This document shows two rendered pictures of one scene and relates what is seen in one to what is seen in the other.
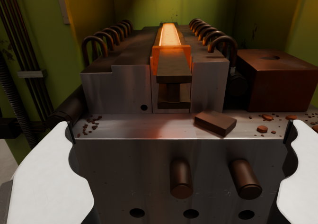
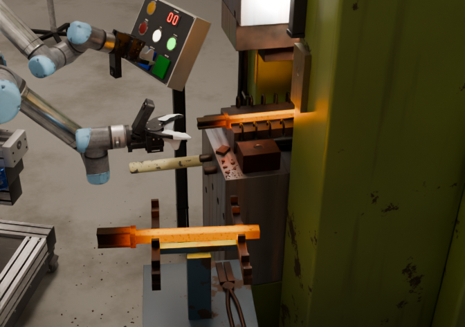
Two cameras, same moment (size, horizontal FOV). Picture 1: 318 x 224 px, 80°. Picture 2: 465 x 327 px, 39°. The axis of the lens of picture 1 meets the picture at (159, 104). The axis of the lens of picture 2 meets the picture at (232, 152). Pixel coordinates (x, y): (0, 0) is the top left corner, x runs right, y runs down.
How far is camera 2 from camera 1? 2.10 m
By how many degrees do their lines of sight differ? 62
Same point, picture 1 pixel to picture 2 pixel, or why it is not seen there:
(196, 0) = not seen: hidden behind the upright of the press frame
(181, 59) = (211, 119)
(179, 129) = (216, 144)
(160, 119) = (223, 140)
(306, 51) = (294, 166)
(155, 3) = not seen: hidden behind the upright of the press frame
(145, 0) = not seen: hidden behind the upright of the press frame
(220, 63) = (233, 132)
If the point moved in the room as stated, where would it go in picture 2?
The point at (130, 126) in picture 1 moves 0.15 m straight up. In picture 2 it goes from (215, 135) to (215, 95)
